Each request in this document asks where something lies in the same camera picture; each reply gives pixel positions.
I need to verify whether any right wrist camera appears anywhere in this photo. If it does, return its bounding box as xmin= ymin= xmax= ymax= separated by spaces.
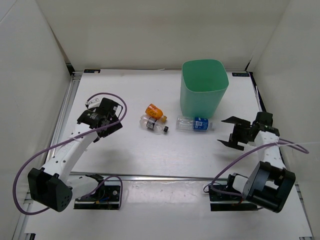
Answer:
xmin=253 ymin=111 xmax=273 ymax=126

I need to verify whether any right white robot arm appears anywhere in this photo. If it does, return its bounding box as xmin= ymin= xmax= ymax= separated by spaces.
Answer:
xmin=210 ymin=111 xmax=296 ymax=213

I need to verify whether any clear bottle blue label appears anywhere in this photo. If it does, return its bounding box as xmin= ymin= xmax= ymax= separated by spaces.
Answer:
xmin=176 ymin=116 xmax=215 ymax=132

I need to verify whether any clear bottle black label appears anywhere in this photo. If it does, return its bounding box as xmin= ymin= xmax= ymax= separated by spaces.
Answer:
xmin=139 ymin=114 xmax=169 ymax=135

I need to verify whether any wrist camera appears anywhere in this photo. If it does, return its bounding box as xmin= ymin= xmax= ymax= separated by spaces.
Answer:
xmin=253 ymin=111 xmax=273 ymax=126
xmin=97 ymin=97 xmax=120 ymax=117

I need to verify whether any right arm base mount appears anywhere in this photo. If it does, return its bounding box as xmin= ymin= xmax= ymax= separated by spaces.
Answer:
xmin=203 ymin=174 xmax=262 ymax=212

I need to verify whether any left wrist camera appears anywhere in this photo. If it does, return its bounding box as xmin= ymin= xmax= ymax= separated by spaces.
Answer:
xmin=97 ymin=97 xmax=120 ymax=117

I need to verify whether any orange plastic bottle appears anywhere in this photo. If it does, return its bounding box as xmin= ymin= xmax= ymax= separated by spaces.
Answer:
xmin=145 ymin=103 xmax=167 ymax=123

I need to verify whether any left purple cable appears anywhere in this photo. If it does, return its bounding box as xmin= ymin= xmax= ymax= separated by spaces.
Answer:
xmin=12 ymin=92 xmax=128 ymax=215

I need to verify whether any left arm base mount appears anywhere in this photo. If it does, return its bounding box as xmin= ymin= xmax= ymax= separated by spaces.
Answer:
xmin=73 ymin=174 xmax=124 ymax=211

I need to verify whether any green plastic bin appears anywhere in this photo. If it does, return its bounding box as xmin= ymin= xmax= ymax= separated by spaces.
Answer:
xmin=179 ymin=59 xmax=229 ymax=119

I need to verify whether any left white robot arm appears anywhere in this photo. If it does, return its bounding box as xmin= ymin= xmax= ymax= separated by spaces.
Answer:
xmin=27 ymin=97 xmax=122 ymax=212

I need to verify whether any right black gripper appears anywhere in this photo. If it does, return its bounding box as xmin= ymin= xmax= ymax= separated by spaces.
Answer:
xmin=219 ymin=116 xmax=253 ymax=151

